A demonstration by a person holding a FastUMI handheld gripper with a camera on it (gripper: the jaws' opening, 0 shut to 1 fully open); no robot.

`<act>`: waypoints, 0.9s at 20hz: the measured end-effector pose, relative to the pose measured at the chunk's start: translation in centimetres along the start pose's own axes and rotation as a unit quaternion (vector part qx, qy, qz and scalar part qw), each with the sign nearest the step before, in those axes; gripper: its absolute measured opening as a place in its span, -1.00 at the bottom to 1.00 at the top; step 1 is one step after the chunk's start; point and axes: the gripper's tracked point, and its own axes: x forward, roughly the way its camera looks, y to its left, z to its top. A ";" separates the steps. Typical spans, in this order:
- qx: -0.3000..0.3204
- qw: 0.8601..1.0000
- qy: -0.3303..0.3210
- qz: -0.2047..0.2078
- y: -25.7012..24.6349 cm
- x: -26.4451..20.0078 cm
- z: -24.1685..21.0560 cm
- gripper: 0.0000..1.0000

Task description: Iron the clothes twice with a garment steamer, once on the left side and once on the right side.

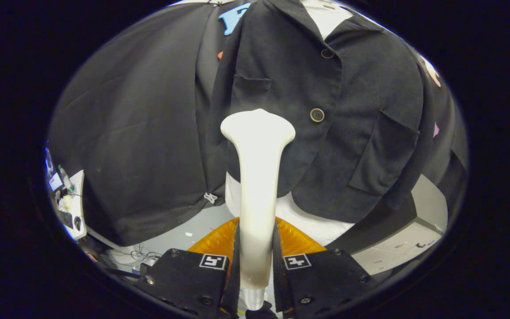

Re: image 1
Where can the grey cabinet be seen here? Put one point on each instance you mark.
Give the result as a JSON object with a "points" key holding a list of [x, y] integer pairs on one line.
{"points": [[414, 239]]}

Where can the white garment steamer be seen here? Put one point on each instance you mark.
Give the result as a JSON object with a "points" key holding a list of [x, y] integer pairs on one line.
{"points": [[257, 186]]}

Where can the cluttered white desk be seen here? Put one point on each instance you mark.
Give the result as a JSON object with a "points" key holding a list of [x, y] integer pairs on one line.
{"points": [[78, 208]]}

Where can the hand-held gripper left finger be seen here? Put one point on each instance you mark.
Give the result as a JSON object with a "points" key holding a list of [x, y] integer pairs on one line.
{"points": [[184, 283]]}

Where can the white clip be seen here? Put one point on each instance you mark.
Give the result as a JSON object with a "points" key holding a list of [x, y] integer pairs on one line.
{"points": [[210, 198]]}

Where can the white mannequin torso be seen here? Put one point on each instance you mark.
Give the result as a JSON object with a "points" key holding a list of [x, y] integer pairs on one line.
{"points": [[317, 226]]}

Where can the green bottle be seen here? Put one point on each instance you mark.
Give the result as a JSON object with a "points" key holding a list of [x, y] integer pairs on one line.
{"points": [[65, 178]]}

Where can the black suit jacket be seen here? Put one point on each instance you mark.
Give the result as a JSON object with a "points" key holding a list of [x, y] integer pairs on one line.
{"points": [[361, 110]]}

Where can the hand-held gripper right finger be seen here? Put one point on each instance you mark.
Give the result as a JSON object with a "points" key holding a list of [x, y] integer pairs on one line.
{"points": [[326, 279]]}

